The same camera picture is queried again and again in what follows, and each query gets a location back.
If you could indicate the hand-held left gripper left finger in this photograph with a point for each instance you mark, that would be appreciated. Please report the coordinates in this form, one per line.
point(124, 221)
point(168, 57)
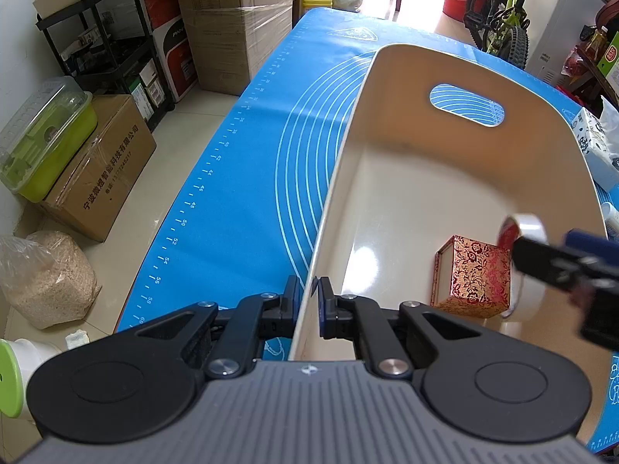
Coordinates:
point(295, 299)

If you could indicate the red patterned box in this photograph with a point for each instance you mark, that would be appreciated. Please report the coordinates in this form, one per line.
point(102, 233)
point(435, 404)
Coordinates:
point(474, 275)

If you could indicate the green and black bicycle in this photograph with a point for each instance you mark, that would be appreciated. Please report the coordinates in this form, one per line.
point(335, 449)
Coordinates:
point(508, 24)

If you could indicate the printed cardboard box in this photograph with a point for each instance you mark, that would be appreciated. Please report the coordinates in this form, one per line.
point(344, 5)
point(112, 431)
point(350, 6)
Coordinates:
point(106, 169)

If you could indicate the green container with clear lid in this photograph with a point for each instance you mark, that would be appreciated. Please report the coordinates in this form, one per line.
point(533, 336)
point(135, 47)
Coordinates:
point(48, 140)

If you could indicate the patterned tissue box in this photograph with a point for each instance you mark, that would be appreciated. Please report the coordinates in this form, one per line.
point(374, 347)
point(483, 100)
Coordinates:
point(592, 140)

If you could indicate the green and white stool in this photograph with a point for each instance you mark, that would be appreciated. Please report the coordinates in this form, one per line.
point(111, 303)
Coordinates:
point(19, 367)

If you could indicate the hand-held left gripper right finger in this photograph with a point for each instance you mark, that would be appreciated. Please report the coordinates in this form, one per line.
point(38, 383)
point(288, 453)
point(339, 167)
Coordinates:
point(319, 302)

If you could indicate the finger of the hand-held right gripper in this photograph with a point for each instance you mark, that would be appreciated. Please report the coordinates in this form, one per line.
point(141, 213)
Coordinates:
point(587, 241)
point(541, 258)

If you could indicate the green and white carton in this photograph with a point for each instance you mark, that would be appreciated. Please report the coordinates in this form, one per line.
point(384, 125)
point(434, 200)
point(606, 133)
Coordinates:
point(610, 55)

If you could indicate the black shelf rack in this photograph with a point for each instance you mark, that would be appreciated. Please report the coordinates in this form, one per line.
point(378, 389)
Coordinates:
point(116, 53)

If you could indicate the dark wooden shelf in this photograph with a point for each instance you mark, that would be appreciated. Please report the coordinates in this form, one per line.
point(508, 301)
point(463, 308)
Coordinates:
point(587, 77)

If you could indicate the blue silicone mat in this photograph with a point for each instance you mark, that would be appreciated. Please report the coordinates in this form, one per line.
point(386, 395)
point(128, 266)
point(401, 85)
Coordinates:
point(290, 106)

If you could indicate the white container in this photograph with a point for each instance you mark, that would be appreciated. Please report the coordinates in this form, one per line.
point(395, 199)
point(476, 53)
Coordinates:
point(611, 217)

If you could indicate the white chest freezer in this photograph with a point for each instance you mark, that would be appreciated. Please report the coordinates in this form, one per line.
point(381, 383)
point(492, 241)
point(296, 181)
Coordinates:
point(556, 43)

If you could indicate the red and white appliance box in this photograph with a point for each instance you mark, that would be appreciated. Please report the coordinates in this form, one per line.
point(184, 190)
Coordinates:
point(169, 48)

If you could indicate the clear bag of grain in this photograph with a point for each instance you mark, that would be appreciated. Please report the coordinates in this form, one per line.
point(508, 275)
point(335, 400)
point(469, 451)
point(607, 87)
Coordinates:
point(43, 275)

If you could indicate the brown drink bottle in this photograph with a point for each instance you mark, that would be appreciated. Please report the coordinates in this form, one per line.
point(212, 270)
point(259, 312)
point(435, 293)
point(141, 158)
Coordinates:
point(596, 43)

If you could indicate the white tape roll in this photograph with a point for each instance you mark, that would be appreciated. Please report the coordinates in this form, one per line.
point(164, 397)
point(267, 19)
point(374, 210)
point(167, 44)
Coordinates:
point(528, 302)

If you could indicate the crumpled white paper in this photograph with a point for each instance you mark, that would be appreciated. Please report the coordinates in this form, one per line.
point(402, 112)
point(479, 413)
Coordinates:
point(76, 339)

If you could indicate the cream storage bin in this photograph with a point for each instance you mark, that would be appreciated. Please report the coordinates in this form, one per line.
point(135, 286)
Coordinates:
point(411, 193)

